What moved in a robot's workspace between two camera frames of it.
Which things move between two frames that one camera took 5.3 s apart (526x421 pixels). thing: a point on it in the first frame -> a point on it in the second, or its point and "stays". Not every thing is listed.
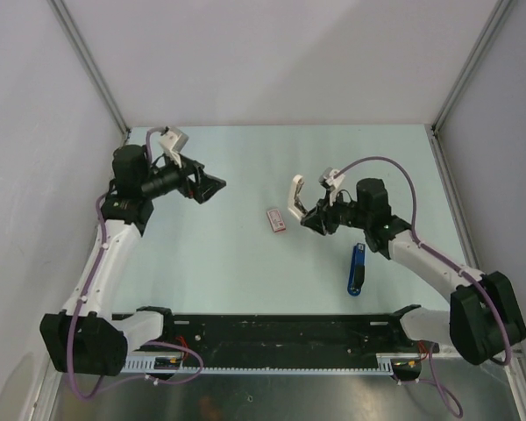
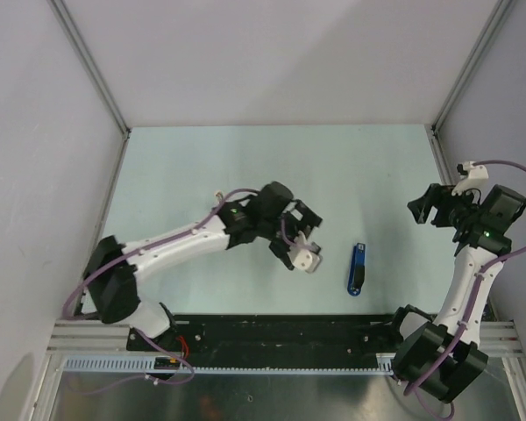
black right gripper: (321, 219) -> (438, 196)
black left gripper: (204, 185) -> (280, 250)
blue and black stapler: (357, 270) stays
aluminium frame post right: (500, 10) stays
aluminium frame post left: (66, 18) stays
